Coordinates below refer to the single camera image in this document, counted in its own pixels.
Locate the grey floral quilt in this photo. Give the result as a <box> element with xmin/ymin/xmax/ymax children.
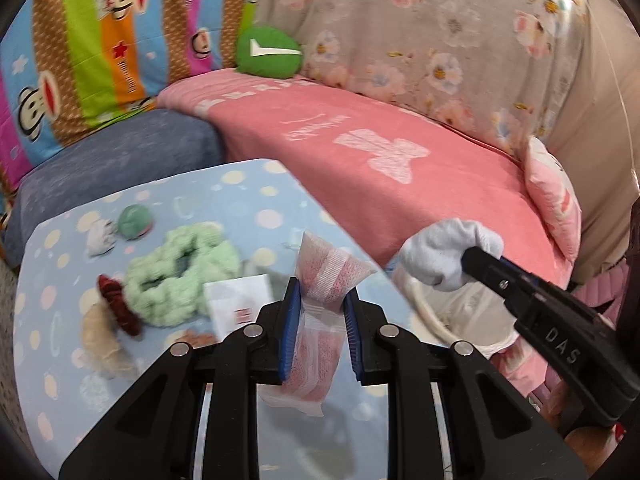
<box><xmin>256</xmin><ymin>0</ymin><xmax>588</xmax><ymax>156</ymax></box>

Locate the white sock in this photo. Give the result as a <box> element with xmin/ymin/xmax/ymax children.
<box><xmin>87</xmin><ymin>219</ymin><xmax>117</xmax><ymax>257</ymax></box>

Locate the light blue dotted bedsheet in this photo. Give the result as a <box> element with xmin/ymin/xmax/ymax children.
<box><xmin>14</xmin><ymin>159</ymin><xmax>387</xmax><ymax>479</ymax></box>

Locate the dark red velvet scrunchie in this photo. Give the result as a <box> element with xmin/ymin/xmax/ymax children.
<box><xmin>96</xmin><ymin>274</ymin><xmax>142</xmax><ymax>337</ymax></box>

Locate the green round plush toy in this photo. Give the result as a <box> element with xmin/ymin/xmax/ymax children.
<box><xmin>117</xmin><ymin>204</ymin><xmax>154</xmax><ymax>240</ymax></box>

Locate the colourful striped monkey quilt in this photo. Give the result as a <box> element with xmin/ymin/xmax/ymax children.
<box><xmin>1</xmin><ymin>0</ymin><xmax>257</xmax><ymax>214</ymax></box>

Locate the pink white small pillow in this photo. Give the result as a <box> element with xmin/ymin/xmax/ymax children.
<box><xmin>523</xmin><ymin>138</ymin><xmax>582</xmax><ymax>263</ymax></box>

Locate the white paper packet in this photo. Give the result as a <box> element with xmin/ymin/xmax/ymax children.
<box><xmin>204</xmin><ymin>274</ymin><xmax>273</xmax><ymax>341</ymax></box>

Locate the green plush pillow white tick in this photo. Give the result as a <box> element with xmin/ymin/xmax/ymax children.
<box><xmin>235</xmin><ymin>26</ymin><xmax>303</xmax><ymax>79</ymax></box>

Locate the pink quilted bag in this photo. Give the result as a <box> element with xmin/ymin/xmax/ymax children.
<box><xmin>491</xmin><ymin>259</ymin><xmax>632</xmax><ymax>411</ymax></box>

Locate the light grey cloth pouch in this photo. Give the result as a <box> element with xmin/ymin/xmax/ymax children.
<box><xmin>398</xmin><ymin>218</ymin><xmax>504</xmax><ymax>292</ymax></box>

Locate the beige fluffy scrunchie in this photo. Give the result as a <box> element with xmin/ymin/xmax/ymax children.
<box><xmin>80</xmin><ymin>302</ymin><xmax>137</xmax><ymax>379</ymax></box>

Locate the blue grey pillow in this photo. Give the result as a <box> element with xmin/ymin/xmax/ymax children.
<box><xmin>1</xmin><ymin>108</ymin><xmax>226</xmax><ymax>269</ymax></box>

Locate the pink blanket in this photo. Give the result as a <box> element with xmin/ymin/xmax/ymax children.
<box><xmin>156</xmin><ymin>70</ymin><xmax>573</xmax><ymax>286</ymax></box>

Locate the light green fluffy scrunchie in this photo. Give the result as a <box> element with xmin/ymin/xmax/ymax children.
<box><xmin>124</xmin><ymin>222</ymin><xmax>242</xmax><ymax>327</ymax></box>

